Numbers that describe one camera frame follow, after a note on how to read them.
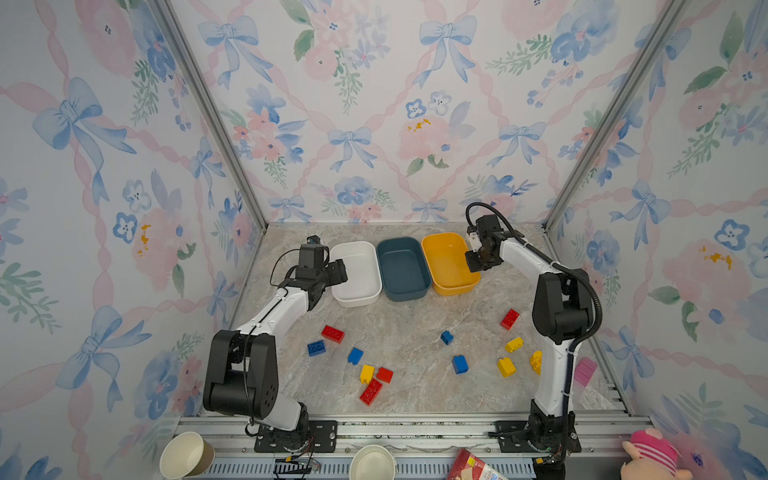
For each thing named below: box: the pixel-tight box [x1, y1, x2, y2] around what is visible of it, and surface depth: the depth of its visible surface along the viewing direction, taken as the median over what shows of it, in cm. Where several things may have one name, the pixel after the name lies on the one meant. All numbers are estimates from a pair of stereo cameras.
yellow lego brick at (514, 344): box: [505, 337, 525, 353], surface depth 90 cm
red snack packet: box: [450, 448, 508, 480], surface depth 68 cm
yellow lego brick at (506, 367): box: [498, 357, 518, 378], surface depth 85 cm
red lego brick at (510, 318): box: [500, 308, 520, 331], surface depth 94 cm
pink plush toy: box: [620, 428, 693, 480], surface depth 68 cm
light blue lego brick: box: [347, 347, 364, 365], surface depth 90 cm
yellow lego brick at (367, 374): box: [360, 364, 375, 385], surface depth 83 cm
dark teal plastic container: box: [377, 236, 432, 301], surface depth 107 cm
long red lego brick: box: [360, 378, 382, 406], surface depth 82 cm
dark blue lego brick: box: [307, 340, 327, 357], surface depth 90 cm
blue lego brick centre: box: [452, 355, 469, 374], surface depth 86 cm
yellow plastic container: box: [421, 232, 481, 296], surface depth 112 cm
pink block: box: [574, 357, 598, 387], surface depth 85 cm
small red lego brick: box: [376, 367, 394, 384], surface depth 85 cm
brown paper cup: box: [159, 431, 215, 480], surface depth 68 cm
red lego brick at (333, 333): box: [321, 325, 345, 344], surface depth 92 cm
